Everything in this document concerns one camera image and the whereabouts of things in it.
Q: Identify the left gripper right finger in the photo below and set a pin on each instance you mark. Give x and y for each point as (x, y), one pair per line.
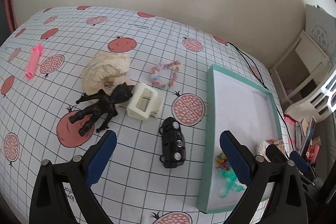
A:
(287, 200)

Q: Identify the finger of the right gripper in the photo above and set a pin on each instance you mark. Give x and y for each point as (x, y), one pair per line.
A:
(306, 169)
(278, 167)

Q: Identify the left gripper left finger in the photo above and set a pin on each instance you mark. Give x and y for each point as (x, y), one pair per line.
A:
(49, 203)

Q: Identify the orange snack packet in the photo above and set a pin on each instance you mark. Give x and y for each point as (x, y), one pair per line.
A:
(278, 143)

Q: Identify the green translucent toy figure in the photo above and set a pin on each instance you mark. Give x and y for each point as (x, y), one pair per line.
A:
(230, 182)

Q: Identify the colourful building block toy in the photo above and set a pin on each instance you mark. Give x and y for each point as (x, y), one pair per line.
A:
(222, 162)

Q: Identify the black toy car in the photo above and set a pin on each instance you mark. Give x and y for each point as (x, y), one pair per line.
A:
(173, 144)

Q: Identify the black action figure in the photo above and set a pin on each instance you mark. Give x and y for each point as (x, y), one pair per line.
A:
(105, 104)

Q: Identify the cream plastic hair claw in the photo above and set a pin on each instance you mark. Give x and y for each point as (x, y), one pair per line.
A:
(144, 103)

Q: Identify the cream lace cloth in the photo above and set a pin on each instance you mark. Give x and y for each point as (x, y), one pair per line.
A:
(105, 71)

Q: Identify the pink hair roller clip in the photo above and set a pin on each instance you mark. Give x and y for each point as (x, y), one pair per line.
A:
(33, 61)

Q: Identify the nail clipper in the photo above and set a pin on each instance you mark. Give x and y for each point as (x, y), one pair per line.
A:
(298, 136)

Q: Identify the pink crochet mat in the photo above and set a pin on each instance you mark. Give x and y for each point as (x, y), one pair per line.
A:
(290, 122)

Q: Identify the teal shallow box tray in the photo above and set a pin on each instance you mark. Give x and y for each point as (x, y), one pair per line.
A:
(248, 111)

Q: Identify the white bedside shelf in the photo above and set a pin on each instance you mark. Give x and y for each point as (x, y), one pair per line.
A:
(305, 80)

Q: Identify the pomegranate print grid bedsheet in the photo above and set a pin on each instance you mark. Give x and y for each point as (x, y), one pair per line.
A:
(70, 73)

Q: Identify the light blue memorial book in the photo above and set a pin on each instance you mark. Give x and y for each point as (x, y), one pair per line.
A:
(320, 26)

